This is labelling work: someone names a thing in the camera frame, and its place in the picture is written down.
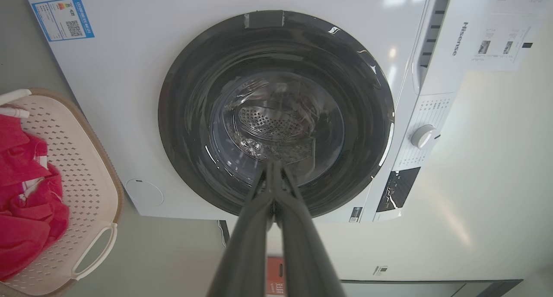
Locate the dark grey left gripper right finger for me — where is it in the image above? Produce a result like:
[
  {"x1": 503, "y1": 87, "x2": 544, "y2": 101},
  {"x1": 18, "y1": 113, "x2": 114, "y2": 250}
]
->
[{"x1": 274, "y1": 161, "x2": 346, "y2": 297}]

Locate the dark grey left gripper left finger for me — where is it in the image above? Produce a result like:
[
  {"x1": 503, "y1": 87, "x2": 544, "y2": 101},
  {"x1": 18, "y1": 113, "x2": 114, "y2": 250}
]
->
[{"x1": 207, "y1": 161, "x2": 275, "y2": 297}]

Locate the beige plastic laundry basket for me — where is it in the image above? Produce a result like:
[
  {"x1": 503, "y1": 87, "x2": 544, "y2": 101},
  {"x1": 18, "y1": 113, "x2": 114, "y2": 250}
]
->
[{"x1": 0, "y1": 88, "x2": 125, "y2": 297}]

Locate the small orange box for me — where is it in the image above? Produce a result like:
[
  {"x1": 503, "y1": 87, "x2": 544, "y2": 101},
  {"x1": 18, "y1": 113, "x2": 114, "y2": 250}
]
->
[{"x1": 265, "y1": 256, "x2": 286, "y2": 296}]

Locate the round white filter cover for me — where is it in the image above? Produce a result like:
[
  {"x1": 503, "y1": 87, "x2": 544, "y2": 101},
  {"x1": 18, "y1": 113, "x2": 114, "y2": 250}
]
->
[{"x1": 125, "y1": 178, "x2": 165, "y2": 208}]

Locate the black washing machine display panel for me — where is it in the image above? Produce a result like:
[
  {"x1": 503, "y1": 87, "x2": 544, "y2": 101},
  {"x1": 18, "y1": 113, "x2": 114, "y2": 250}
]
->
[{"x1": 376, "y1": 167, "x2": 421, "y2": 213}]

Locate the dark round washing machine door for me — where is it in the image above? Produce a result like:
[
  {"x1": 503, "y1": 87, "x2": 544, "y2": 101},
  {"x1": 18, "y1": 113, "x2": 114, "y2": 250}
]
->
[{"x1": 158, "y1": 10, "x2": 395, "y2": 218}]

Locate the white washing machine knob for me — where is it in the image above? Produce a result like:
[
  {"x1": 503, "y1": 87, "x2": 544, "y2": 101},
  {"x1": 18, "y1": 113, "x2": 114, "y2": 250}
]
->
[{"x1": 410, "y1": 124, "x2": 438, "y2": 150}]

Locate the white Hisense washing machine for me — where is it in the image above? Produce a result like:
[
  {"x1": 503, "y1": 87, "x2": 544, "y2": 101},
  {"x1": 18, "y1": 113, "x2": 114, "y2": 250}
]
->
[{"x1": 27, "y1": 0, "x2": 497, "y2": 223}]

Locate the red garment with white trim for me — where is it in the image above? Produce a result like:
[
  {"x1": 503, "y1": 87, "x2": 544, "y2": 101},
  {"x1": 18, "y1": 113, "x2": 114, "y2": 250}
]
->
[{"x1": 0, "y1": 114, "x2": 70, "y2": 281}]

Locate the white detergent drawer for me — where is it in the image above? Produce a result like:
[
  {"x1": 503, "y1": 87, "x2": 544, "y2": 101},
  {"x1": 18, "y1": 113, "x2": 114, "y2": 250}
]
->
[{"x1": 412, "y1": 0, "x2": 454, "y2": 95}]

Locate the blue energy label sticker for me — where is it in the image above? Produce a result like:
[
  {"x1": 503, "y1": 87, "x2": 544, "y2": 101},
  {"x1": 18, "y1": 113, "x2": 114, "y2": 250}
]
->
[{"x1": 32, "y1": 0, "x2": 95, "y2": 42}]

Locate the printed white paper sheet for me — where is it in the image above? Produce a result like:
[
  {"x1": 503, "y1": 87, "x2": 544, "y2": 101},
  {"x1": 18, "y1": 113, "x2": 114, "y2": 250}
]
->
[{"x1": 470, "y1": 0, "x2": 546, "y2": 72}]

